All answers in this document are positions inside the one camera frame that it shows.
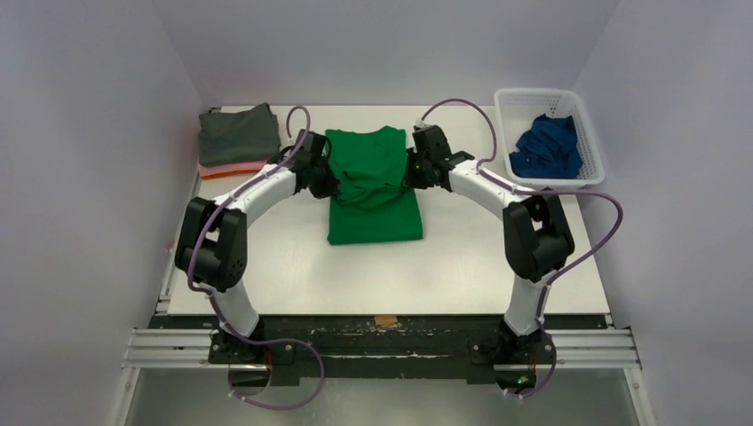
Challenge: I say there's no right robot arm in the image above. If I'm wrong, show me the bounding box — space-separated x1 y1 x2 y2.
403 125 575 361

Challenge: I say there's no blue crumpled t-shirt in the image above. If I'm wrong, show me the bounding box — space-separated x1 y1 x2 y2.
509 114 583 179

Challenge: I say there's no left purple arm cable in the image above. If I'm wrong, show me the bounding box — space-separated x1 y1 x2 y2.
186 105 312 345

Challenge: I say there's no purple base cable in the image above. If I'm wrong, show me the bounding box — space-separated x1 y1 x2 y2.
227 337 326 411
501 332 559 400

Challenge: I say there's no pink folded t-shirt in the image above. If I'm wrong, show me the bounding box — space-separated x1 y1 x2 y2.
197 160 266 173

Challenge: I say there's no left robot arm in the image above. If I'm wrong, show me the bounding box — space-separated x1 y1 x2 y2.
174 130 339 363

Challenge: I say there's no orange folded t-shirt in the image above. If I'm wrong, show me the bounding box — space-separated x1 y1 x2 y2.
199 170 254 180

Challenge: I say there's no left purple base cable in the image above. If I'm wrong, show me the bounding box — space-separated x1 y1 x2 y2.
227 337 326 411

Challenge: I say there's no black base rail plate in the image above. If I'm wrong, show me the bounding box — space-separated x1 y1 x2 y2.
149 315 606 389

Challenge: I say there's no green t-shirt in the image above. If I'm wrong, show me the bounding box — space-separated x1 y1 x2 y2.
325 126 424 246

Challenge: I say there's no dark grey folded t-shirt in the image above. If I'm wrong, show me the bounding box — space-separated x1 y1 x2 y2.
198 103 281 167

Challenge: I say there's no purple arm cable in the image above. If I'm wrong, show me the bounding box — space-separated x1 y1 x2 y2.
419 98 625 336
186 105 312 345

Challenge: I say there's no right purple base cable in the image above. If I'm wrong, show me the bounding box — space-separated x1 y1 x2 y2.
501 332 559 400

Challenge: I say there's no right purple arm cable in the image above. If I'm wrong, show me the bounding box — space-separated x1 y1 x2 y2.
419 98 625 336

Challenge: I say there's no white plastic basket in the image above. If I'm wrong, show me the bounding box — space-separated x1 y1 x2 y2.
494 88 606 190

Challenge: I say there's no brown tape piece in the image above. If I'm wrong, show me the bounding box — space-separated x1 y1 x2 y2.
374 315 399 328

